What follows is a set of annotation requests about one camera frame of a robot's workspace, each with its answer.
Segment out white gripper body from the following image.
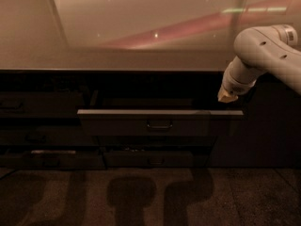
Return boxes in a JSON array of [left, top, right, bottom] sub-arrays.
[[221, 63, 257, 96]]

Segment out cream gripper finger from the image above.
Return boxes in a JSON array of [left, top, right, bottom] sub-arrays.
[[217, 87, 238, 104]]

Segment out dark drawer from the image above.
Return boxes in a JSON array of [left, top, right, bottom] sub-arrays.
[[0, 150, 105, 170], [99, 136, 216, 147], [0, 126, 95, 146], [103, 151, 208, 168], [0, 91, 85, 119], [76, 89, 245, 137]]

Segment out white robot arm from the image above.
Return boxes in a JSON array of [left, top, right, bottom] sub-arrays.
[[217, 24, 301, 103]]

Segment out glossy counter top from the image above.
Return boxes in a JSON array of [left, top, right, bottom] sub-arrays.
[[0, 0, 301, 72]]

